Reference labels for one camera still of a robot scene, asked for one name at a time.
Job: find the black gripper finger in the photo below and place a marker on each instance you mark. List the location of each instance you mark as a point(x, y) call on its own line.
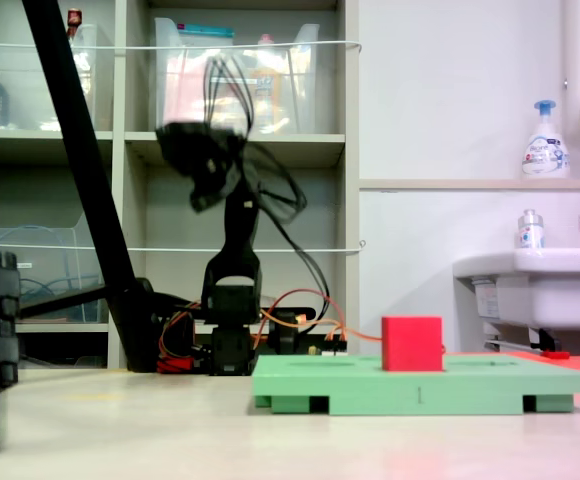
point(212, 192)
point(170, 150)

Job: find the red square block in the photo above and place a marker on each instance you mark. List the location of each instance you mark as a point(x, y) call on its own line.
point(412, 345)

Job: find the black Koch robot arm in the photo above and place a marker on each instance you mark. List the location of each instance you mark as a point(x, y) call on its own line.
point(242, 225)

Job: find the large clear plastic bin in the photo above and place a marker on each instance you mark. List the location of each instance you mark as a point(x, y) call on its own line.
point(180, 90)

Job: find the bottle with pink cap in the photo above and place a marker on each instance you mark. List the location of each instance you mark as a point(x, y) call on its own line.
point(267, 95)

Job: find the thick black tripod leg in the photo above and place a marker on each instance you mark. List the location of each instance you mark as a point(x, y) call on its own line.
point(77, 150)

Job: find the beige shelf unit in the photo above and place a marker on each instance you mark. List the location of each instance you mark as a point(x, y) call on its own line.
point(320, 150)

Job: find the clear plastic bin with bottles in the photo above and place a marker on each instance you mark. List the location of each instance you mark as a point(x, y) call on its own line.
point(87, 75)

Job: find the box with blue lid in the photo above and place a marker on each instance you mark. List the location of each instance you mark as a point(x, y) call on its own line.
point(205, 31)

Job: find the brown bottle with red cap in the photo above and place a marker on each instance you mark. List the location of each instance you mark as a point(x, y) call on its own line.
point(74, 22)

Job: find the black table clamp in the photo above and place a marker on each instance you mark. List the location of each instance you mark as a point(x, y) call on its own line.
point(290, 332)

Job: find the thin black tripod brace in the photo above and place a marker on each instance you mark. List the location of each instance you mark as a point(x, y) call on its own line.
point(65, 301)

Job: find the green board with shaped holes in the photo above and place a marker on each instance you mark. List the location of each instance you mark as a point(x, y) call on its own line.
point(370, 395)

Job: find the small clear sanitizer bottle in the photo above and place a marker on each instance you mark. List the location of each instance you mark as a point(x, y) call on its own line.
point(530, 232)

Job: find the white foam soap pump bottle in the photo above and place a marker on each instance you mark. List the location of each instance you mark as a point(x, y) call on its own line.
point(545, 150)

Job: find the white sink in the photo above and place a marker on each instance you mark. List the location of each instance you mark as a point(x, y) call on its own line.
point(545, 290)

